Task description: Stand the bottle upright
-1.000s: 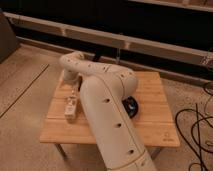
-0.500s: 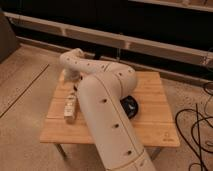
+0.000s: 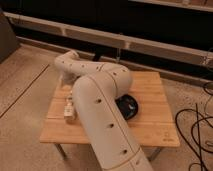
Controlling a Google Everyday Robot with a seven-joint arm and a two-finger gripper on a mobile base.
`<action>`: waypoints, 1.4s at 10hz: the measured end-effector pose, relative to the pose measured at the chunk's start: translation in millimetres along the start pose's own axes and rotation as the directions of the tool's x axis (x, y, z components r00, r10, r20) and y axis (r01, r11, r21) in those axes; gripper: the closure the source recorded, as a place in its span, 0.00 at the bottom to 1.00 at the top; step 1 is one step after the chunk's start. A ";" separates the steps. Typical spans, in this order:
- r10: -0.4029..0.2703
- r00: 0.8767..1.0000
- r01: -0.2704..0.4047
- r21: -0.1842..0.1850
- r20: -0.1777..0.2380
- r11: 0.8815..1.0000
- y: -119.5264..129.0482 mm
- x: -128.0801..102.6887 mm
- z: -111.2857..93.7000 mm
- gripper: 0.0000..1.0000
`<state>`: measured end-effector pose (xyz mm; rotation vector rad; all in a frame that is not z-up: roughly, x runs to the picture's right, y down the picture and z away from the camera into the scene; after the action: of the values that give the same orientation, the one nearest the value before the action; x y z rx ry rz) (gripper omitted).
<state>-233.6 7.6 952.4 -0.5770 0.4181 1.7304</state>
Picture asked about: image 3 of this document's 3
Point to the black bowl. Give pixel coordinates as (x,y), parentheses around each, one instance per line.
(127,106)

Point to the white plastic bottle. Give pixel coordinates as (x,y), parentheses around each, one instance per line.
(69,109)

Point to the wooden slatted table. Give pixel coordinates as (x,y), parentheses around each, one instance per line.
(153,125)

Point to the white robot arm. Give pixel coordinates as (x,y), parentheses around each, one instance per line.
(94,94)

